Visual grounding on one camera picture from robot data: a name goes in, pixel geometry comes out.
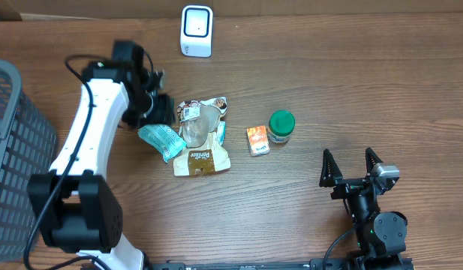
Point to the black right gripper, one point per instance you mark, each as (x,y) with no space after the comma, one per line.
(330,177)

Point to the grey plastic mesh basket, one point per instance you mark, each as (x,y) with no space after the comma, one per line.
(27,146)

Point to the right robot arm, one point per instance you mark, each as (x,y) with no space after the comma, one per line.
(380,235)

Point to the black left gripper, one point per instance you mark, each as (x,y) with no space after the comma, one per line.
(166,112)

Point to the teal tissue pack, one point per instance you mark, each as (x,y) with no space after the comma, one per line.
(164,139)

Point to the brown beige snack pouch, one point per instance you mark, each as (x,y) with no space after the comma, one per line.
(202,128)

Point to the green lid jar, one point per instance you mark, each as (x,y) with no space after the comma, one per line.
(280,127)

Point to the white barcode scanner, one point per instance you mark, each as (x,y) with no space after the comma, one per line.
(196,31)

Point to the orange small carton box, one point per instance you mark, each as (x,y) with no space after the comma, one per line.
(258,140)

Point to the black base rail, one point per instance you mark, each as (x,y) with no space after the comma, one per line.
(313,264)

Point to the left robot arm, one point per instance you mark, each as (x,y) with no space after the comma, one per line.
(74,208)

